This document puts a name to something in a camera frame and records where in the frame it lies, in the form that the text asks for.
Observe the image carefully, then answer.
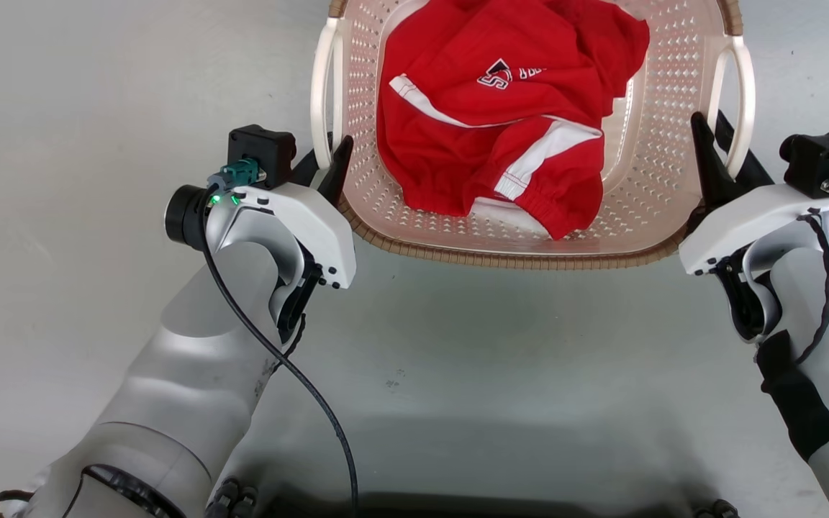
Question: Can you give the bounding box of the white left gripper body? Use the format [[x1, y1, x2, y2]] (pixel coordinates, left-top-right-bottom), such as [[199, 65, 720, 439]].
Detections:
[[207, 183, 358, 290]]

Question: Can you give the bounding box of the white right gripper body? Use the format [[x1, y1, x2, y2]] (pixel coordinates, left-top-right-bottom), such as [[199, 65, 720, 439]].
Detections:
[[679, 183, 829, 276]]

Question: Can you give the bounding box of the red garment with white stripes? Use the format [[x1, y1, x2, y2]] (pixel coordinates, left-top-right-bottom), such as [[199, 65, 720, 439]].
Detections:
[[376, 0, 651, 240]]

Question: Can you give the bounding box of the black strap on right arm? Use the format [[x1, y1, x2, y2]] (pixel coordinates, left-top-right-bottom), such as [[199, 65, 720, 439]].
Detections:
[[756, 331, 829, 462]]

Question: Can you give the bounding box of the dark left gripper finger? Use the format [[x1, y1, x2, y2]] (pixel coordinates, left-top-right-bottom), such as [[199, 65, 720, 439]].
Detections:
[[291, 147, 322, 190], [317, 135, 355, 209]]

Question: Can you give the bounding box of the beige perforated plastic laundry basket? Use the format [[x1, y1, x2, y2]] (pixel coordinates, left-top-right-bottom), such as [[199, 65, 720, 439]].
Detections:
[[310, 0, 757, 271]]

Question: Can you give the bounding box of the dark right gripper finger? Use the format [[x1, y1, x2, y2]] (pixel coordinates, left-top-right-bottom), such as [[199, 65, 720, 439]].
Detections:
[[691, 112, 740, 214], [715, 109, 775, 194]]

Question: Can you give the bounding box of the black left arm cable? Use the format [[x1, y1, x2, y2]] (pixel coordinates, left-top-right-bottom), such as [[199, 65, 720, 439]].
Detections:
[[201, 160, 359, 518]]

